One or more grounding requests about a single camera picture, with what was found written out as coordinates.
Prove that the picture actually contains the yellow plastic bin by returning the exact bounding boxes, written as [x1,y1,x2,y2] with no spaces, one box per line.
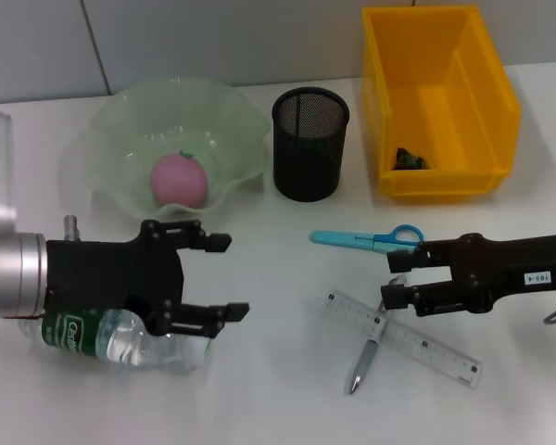
[361,5,523,205]

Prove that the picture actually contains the silver ballpoint pen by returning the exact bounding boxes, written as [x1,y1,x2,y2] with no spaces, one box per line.
[348,273,409,395]

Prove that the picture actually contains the clear green-label water bottle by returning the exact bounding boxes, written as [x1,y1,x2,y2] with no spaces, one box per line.
[18,308,214,376]

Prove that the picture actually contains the pink toy peach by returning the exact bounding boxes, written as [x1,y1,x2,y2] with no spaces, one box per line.
[149,150,209,209]

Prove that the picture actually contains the green wavy glass fruit bowl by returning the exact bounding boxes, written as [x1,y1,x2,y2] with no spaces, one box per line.
[88,77,270,222]

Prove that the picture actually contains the left gripper cable with plugs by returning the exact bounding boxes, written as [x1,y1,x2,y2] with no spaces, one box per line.
[63,214,82,242]

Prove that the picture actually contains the green plastic wrapper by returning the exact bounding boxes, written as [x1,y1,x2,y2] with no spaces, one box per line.
[391,146,431,172]

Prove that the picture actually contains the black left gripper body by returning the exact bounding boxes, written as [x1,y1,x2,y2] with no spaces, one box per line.
[45,219,186,337]

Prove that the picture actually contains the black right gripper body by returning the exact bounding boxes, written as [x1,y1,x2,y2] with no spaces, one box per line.
[447,233,556,315]

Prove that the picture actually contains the black mesh pen holder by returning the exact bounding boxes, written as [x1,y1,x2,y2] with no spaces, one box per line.
[271,86,351,203]

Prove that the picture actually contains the blue scissors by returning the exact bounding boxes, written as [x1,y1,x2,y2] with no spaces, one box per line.
[310,224,423,254]

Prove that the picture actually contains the clear plastic ruler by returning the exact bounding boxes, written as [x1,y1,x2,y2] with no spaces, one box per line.
[315,287,484,388]

